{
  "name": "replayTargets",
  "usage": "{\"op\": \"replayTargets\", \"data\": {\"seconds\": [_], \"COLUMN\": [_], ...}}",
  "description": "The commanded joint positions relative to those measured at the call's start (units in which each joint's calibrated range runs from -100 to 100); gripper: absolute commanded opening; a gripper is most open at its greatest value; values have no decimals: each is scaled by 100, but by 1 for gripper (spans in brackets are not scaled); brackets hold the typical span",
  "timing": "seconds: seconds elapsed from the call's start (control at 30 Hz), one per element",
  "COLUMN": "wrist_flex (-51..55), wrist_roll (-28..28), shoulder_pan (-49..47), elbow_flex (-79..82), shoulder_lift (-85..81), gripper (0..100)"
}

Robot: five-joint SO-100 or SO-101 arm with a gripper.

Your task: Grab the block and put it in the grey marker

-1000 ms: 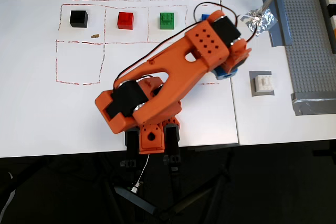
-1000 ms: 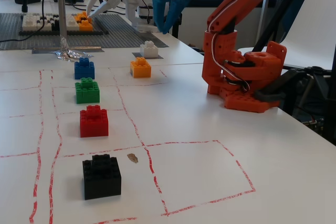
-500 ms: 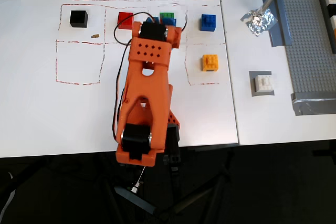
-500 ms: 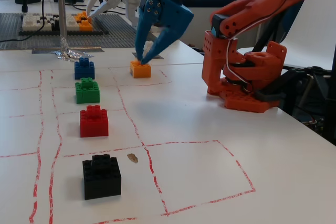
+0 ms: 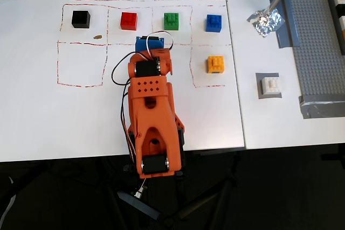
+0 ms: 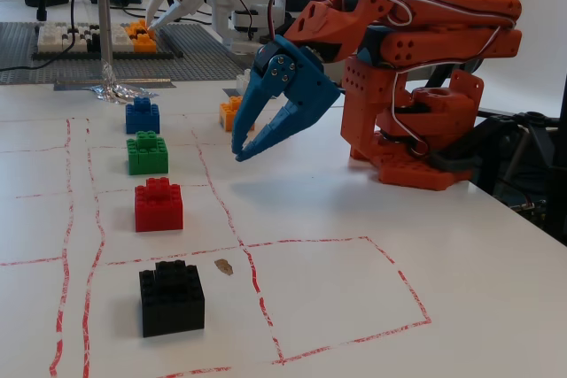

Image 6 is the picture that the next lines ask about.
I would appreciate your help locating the black table clamp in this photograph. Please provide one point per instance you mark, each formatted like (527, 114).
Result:
(460, 148)

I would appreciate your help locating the small white brick slab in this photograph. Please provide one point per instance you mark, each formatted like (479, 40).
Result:
(121, 38)

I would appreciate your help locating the black brick block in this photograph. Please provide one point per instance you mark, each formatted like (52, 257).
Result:
(173, 303)

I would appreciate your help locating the green brick block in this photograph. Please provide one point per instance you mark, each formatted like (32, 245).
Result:
(147, 154)

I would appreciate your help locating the metal pole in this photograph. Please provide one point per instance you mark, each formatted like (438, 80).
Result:
(104, 19)

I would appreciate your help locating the blue brick block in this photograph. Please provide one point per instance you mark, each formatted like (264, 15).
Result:
(142, 117)

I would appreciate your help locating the red brick block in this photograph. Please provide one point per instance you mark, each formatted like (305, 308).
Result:
(158, 210)

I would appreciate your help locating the orange brick slab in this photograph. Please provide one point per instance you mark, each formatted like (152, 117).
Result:
(144, 39)

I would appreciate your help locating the black brick rail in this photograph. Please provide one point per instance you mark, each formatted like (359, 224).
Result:
(133, 55)

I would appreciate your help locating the grey studded baseplate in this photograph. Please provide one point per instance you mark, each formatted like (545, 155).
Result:
(186, 64)

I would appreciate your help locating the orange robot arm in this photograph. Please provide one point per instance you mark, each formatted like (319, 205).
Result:
(443, 19)

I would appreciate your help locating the crumpled aluminium foil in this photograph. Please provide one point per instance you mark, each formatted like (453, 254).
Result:
(119, 94)

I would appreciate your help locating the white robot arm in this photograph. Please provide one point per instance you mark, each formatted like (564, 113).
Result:
(248, 2)

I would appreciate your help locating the yellow brick block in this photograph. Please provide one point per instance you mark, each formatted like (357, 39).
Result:
(228, 114)

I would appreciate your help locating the small brown smudge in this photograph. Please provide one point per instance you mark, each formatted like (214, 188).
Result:
(223, 266)

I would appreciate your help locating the white brick block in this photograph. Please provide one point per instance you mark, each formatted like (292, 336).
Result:
(243, 83)

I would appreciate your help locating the blue-grey tape strip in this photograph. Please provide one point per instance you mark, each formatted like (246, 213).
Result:
(146, 82)

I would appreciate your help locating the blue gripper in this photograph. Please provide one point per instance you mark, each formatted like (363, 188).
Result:
(310, 81)

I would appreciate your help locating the large white brick slab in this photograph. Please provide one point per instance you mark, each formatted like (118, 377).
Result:
(53, 39)

